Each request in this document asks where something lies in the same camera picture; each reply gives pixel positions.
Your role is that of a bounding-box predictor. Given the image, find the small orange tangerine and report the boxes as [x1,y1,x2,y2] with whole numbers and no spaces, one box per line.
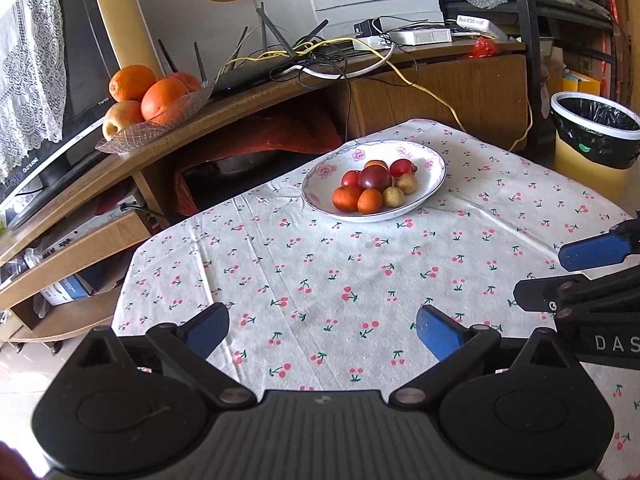
[357,188,383,214]

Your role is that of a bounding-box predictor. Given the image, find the yellow-brown round fruit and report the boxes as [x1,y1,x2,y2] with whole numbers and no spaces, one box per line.
[395,174,419,195]

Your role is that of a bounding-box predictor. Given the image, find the bright red tomato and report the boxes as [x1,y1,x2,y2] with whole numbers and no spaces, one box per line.
[388,158,418,179]

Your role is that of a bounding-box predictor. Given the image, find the dark red tomato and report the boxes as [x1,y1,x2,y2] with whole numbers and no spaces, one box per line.
[359,166,392,192]

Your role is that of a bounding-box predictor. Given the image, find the small red tomato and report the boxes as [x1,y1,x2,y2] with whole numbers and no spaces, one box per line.
[341,170,360,188]

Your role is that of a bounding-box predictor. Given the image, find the yellow trash bin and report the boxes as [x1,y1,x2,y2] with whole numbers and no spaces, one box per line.
[551,91,639,202]

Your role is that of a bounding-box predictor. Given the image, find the cherry print tablecloth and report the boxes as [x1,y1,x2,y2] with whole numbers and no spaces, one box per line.
[110,118,640,480]

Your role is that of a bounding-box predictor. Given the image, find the wooden tv cabinet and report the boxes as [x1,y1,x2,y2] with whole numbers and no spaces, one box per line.
[1,40,529,344]

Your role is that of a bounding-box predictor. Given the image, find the white floral plate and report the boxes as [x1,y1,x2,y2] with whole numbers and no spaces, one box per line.
[302,140,446,223]

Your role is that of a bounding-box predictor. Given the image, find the black metal shelf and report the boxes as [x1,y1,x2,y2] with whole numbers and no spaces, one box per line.
[440,0,617,154]

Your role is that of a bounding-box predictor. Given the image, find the glass fruit dish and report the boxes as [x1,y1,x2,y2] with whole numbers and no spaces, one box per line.
[96,80,214,155]

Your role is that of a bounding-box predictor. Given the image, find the small red ornament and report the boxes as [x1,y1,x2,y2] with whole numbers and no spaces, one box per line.
[469,37,499,58]

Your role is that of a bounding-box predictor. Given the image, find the yellow apple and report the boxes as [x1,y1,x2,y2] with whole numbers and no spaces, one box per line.
[102,100,144,141]

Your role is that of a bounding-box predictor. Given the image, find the front large orange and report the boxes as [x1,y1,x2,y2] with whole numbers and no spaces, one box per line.
[141,77,189,125]

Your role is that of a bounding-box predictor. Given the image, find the large orange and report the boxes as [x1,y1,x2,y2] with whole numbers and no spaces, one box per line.
[141,77,189,125]
[108,64,156,102]

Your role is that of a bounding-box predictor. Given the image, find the red apple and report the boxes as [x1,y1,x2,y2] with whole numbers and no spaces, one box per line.
[170,72,201,92]

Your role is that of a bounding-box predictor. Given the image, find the top large orange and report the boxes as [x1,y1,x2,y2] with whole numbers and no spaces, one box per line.
[108,64,156,102]

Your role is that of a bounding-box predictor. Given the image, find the white power strip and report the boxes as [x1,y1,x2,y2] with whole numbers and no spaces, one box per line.
[352,28,452,50]

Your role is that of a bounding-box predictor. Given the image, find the black television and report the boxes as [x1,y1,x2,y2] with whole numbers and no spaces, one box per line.
[1,0,118,229]

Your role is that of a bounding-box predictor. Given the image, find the black wifi router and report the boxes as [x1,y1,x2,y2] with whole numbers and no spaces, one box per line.
[157,1,331,97]

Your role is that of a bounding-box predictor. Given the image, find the white lace cloth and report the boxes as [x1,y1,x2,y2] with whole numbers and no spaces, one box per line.
[1,0,66,182]

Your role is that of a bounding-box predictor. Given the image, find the black power adapter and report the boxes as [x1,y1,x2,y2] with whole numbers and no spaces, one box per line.
[354,18,384,38]

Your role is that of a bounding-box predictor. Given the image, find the white cable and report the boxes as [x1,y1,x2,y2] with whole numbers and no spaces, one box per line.
[284,41,396,80]

